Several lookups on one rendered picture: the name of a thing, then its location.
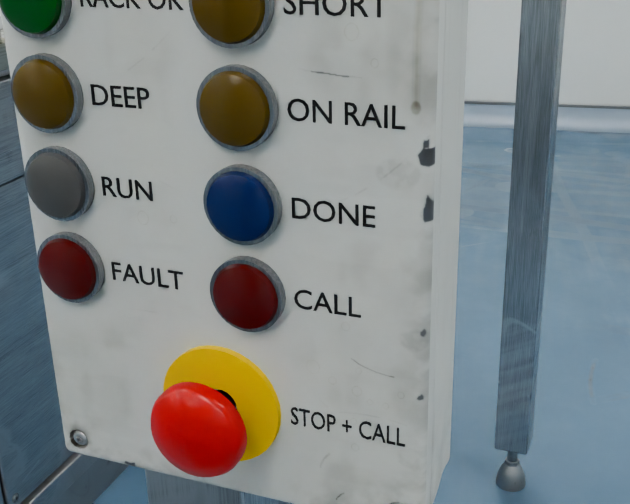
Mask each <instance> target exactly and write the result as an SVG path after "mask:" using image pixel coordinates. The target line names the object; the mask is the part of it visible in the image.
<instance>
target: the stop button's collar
mask: <svg viewBox="0 0 630 504"><path fill-rule="evenodd" d="M181 382H196V383H200V384H204V385H207V386H209V387H211V388H213V389H220V390H223V391H225V392H226V393H228V394H229V395H230V396H231V397H232V398H233V400H234V401H235V403H236V406H237V410H238V412H239V413H240V415H241V417H242V419H243V421H244V425H245V428H246V433H247V446H246V450H245V453H244V455H243V457H242V458H241V459H240V461H244V460H249V459H252V458H255V457H257V456H259V455H261V454H262V453H263V452H265V451H266V450H267V449H268V448H269V446H270V445H271V444H272V443H273V441H274V440H275V438H276V436H277V434H278V432H279V428H280V425H281V408H280V403H279V400H278V396H277V394H276V392H275V390H274V387H273V385H272V384H271V382H270V381H269V379H268V378H267V376H266V375H265V374H264V373H263V372H262V371H261V370H260V368H259V367H258V366H256V365H255V364H254V363H253V362H252V361H250V360H249V359H248V358H246V357H244V356H243V355H241V354H240V353H237V352H235V351H233V350H230V349H227V348H224V347H220V346H211V345H207V346H198V347H195V348H192V349H189V350H188V351H186V352H184V353H182V354H181V355H180V356H179V357H178V358H177V359H176V360H175V361H174V362H173V363H172V364H171V366H170V367H169V369H168V371H167V373H166V376H165V380H164V386H163V388H164V391H165V390H166V389H168V388H169V387H171V386H172V385H174V384H178V383H181ZM293 410H296V411H297V412H298V409H297V408H296V407H293V408H292V409H291V414H292V416H293V417H294V418H295V419H296V422H293V421H292V419H291V423H292V424H294V425H297V424H298V421H299V420H298V418H297V416H296V415H295V414H294V412H293ZM299 411H301V412H303V421H304V427H306V414H305V412H307V413H310V410H305V409H300V408H299ZM315 415H320V416H321V418H322V420H323V425H322V426H321V427H318V426H316V425H315V424H314V421H313V418H314V416H315ZM329 417H331V418H333V422H329ZM335 421H336V419H335V417H334V416H333V415H331V414H327V431H328V432H329V431H330V429H329V424H330V425H334V424H335ZM311 422H312V425H313V426H314V428H316V429H318V430H319V429H322V428H323V427H324V426H325V418H324V416H323V415H322V414H321V413H319V412H314V413H313V414H312V416H311ZM363 424H368V425H369V426H371V423H370V422H367V421H364V422H362V423H361V424H360V426H359V433H360V435H361V436H362V437H363V438H365V439H367V440H369V439H371V436H369V437H366V436H364V435H363V433H362V431H361V427H362V425H363ZM378 428H379V431H380V434H377V431H378ZM376 436H378V437H382V440H383V443H386V442H385V439H384V436H383V433H382V430H381V427H380V424H378V425H377V428H376V430H375V433H374V436H373V439H372V440H373V441H374V439H375V437H376Z"/></svg>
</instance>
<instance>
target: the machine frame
mask: <svg viewBox="0 0 630 504"><path fill-rule="evenodd" d="M566 3H567V0H522V3H521V19H520V36H519V52H518V68H517V85H516V101H515V117H514V134H513V150H512V167H511V183H510V199H509V216H508V232H507V249H506V265H505V281H504V298H503V314H502V330H501V347H500V363H499V380H498V396H497V412H496V429H495V445H494V448H495V449H500V450H505V451H508V455H507V457H506V459H505V462H504V463H503V464H502V465H501V466H500V468H499V470H498V473H497V477H496V484H497V486H498V487H499V488H501V489H502V490H505V491H509V492H517V491H520V490H522V489H523V488H524V487H525V475H524V471H523V468H522V467H521V465H520V464H519V460H520V459H518V458H517V454H518V453H520V454H525V455H526V454H527V452H528V449H529V446H530V442H531V439H532V432H533V419H534V407H535V394H536V382H537V369H538V356H539V344H540V331H541V319H542V306H543V293H544V281H545V268H546V256H547V243H548V230H549V218H550V205H551V192H552V180H553V167H554V155H555V142H556V129H557V117H558V104H559V92H560V79H561V66H562V54H563V41H564V28H565V16H566ZM145 474H146V483H147V492H148V501H149V504H290V503H288V502H284V501H280V500H275V499H271V498H267V497H263V496H258V495H254V494H250V493H246V492H241V491H237V490H233V489H229V488H224V487H220V486H216V485H211V484H207V483H203V482H199V481H194V480H190V479H186V478H182V477H177V476H173V475H169V474H165V473H160V472H156V471H152V470H148V469H145Z"/></svg>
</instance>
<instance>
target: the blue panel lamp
mask: <svg viewBox="0 0 630 504"><path fill-rule="evenodd" d="M207 211H208V214H209V217H210V219H211V221H212V223H213V224H214V225H215V227H216V228H217V229H218V230H219V231H220V232H221V233H222V234H224V235H225V236H227V237H229V238H231V239H233V240H237V241H253V240H256V239H259V238H261V237H262V236H264V235H265V234H266V233H267V232H268V230H269V229H270V227H271V225H272V222H273V218H274V207H273V202H272V199H271V196H270V194H269V192H268V191H267V189H266V188H265V187H264V185H263V184H262V183H261V182H260V181H259V180H258V179H256V178H254V177H253V176H251V175H249V174H247V173H244V172H239V171H230V172H226V173H223V174H221V175H220V176H218V177H217V178H216V179H215V180H214V181H213V183H212V184H211V186H210V188H209V191H208V195H207Z"/></svg>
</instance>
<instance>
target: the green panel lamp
mask: <svg viewBox="0 0 630 504"><path fill-rule="evenodd" d="M0 5H1V7H2V10H3V12H4V13H5V15H6V17H7V18H8V19H9V21H10V22H11V23H12V24H13V25H14V26H16V27H17V28H19V29H20V30H23V31H25V32H28V33H31V34H43V33H46V32H48V31H49V30H51V29H52V28H53V27H54V26H55V25H56V23H57V21H58V19H59V17H60V14H61V7H62V1H61V0H0Z"/></svg>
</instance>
